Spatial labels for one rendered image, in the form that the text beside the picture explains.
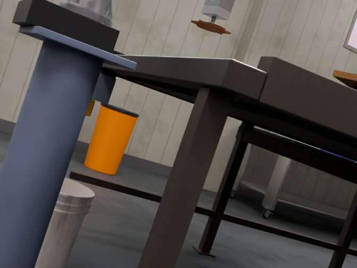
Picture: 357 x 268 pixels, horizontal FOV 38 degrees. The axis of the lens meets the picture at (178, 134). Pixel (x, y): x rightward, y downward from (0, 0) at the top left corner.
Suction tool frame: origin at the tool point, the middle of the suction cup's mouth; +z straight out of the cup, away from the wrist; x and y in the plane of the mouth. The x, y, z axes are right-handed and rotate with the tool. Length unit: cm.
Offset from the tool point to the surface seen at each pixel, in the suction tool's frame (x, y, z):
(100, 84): 5, 56, 31
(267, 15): -303, 310, -108
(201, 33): -245, 343, -61
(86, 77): 50, -22, 30
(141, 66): 27.6, -9.4, 21.5
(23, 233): 53, -22, 75
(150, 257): 43, -64, 62
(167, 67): 35, -35, 21
